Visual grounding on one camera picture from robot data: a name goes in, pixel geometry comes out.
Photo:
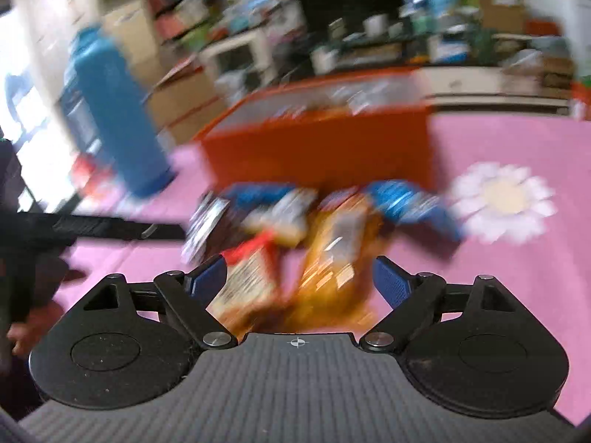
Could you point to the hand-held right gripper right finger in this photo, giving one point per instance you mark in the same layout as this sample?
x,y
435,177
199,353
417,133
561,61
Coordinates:
x,y
391,281

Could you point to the pile of snack packets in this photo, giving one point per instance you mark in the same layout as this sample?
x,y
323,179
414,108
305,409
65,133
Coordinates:
x,y
332,240

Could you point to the white glass-door cabinet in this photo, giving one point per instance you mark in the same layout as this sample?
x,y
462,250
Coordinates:
x,y
240,60

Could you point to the open brown cardboard box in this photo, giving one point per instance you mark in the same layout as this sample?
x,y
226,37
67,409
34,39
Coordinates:
x,y
503,16

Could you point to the white cup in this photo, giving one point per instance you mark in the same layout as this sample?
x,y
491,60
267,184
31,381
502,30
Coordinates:
x,y
375,25

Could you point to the person's left hand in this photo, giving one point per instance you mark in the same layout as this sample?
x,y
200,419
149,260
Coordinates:
x,y
32,327

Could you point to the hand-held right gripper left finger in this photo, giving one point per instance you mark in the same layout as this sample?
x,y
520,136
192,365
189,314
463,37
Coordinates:
x,y
210,279

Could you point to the blue and white cartons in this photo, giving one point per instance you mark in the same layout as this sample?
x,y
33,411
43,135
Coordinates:
x,y
427,7

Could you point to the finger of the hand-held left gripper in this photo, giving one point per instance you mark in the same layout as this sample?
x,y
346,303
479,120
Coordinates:
x,y
106,230

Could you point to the pink flowered tablecloth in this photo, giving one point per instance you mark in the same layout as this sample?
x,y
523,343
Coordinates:
x,y
498,286

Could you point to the stacked brown cardboard boxes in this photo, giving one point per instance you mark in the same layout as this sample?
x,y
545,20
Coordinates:
x,y
184,101

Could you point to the orange cardboard box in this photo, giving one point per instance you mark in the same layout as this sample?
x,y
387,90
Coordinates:
x,y
323,147

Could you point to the blue thermos flask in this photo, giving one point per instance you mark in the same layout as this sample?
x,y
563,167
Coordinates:
x,y
120,115

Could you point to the low television stand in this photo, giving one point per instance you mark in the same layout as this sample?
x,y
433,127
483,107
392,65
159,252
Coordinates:
x,y
461,80

